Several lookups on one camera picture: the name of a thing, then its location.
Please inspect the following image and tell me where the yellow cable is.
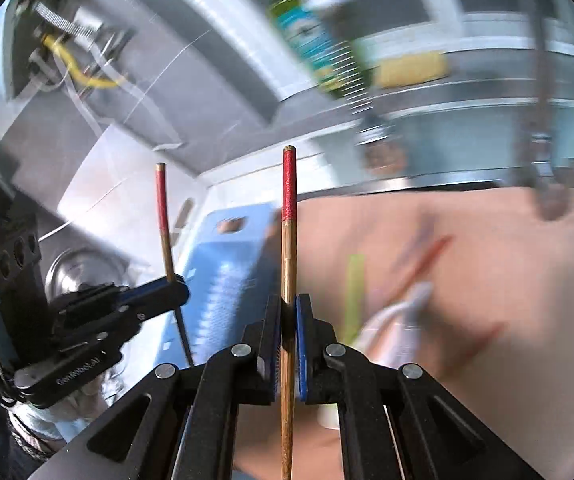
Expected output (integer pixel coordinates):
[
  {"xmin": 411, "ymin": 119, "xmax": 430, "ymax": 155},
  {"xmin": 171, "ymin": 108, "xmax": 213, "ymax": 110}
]
[{"xmin": 40, "ymin": 35, "xmax": 128, "ymax": 88}]

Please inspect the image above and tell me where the blue plastic utensil basket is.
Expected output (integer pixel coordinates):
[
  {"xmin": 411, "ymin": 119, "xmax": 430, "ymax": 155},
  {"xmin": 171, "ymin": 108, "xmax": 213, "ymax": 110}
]
[{"xmin": 167, "ymin": 202, "xmax": 280, "ymax": 366}]

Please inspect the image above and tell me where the spring kitchen faucet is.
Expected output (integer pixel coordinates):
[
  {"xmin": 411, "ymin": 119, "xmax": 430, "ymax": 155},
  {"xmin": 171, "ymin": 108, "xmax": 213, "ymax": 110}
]
[{"xmin": 334, "ymin": 35, "xmax": 410, "ymax": 176}]

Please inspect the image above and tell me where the dark curved rod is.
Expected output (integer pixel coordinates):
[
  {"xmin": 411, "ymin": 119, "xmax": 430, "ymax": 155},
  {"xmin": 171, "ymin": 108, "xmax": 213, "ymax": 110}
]
[{"xmin": 517, "ymin": 0, "xmax": 574, "ymax": 221}]

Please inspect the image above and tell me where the white ceramic spoon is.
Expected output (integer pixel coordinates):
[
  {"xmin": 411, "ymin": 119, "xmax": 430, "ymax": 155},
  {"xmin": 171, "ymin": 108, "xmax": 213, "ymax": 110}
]
[{"xmin": 354, "ymin": 281, "xmax": 435, "ymax": 367}]

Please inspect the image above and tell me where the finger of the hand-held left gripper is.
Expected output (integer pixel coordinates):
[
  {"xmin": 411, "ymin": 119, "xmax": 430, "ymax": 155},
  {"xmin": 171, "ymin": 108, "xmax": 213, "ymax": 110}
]
[{"xmin": 54, "ymin": 277, "xmax": 191, "ymax": 347}]

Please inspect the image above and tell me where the yellow sponge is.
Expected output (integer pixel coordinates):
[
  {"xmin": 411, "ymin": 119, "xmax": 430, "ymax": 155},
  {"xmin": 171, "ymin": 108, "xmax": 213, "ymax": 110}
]
[{"xmin": 374, "ymin": 52, "xmax": 450, "ymax": 88}]

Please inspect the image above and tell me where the green bottle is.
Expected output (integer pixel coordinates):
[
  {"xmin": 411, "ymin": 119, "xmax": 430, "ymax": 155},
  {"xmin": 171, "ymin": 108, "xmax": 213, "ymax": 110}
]
[{"xmin": 247, "ymin": 0, "xmax": 375, "ymax": 101}]

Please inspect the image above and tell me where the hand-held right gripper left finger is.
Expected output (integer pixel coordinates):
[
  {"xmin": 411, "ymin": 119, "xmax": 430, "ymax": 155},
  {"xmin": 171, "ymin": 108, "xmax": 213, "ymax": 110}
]
[{"xmin": 27, "ymin": 294, "xmax": 284, "ymax": 480}]

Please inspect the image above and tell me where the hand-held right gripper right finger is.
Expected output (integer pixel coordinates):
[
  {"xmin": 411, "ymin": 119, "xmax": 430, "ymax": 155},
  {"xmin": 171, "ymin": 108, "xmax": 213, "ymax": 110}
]
[{"xmin": 294, "ymin": 292, "xmax": 542, "ymax": 480}]

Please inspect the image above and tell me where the corrugated metal hose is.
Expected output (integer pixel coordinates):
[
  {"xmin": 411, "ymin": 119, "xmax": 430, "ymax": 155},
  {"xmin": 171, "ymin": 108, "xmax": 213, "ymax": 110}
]
[{"xmin": 32, "ymin": 0, "xmax": 103, "ymax": 36}]

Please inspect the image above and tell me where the steel pot lid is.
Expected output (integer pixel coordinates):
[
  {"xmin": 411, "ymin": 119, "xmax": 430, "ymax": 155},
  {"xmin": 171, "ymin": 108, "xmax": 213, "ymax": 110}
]
[{"xmin": 44, "ymin": 249, "xmax": 128, "ymax": 311}]

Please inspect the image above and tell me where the white cable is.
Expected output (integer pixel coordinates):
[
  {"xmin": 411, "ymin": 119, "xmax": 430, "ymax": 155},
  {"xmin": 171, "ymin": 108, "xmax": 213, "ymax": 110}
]
[{"xmin": 52, "ymin": 50, "xmax": 183, "ymax": 151}]

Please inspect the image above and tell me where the green plastic stick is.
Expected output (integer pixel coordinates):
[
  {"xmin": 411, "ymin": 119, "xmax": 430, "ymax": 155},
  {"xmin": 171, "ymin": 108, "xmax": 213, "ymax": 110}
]
[{"xmin": 342, "ymin": 254, "xmax": 365, "ymax": 346}]

